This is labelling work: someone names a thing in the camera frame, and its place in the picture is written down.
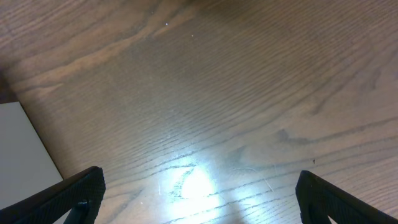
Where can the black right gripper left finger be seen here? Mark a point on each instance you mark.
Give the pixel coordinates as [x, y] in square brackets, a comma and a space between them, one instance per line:
[79, 197]

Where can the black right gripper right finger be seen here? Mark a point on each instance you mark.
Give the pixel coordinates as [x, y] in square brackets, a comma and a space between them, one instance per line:
[322, 202]

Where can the white cardboard box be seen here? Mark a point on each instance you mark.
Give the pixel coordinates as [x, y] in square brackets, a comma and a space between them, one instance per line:
[26, 167]

